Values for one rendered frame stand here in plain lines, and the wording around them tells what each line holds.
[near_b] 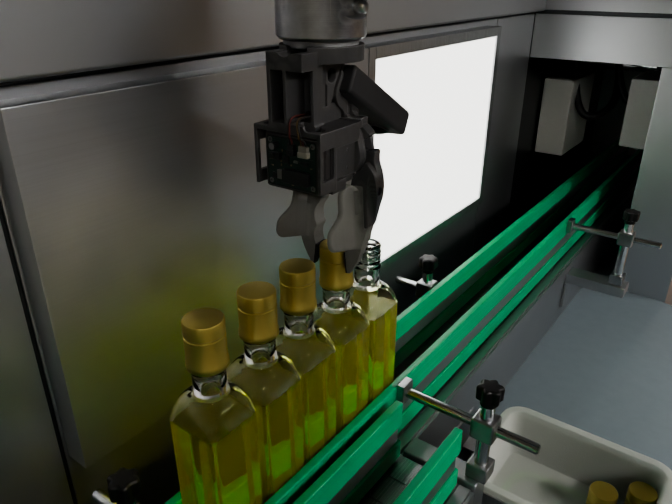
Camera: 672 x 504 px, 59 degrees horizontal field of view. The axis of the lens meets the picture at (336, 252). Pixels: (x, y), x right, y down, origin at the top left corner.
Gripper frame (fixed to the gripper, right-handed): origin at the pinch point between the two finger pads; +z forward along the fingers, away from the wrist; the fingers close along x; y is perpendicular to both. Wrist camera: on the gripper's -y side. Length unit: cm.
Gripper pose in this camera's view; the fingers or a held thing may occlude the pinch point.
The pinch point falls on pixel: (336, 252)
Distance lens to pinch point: 59.4
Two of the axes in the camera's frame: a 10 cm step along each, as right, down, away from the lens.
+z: 0.0, 9.1, 4.2
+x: 8.2, 2.4, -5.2
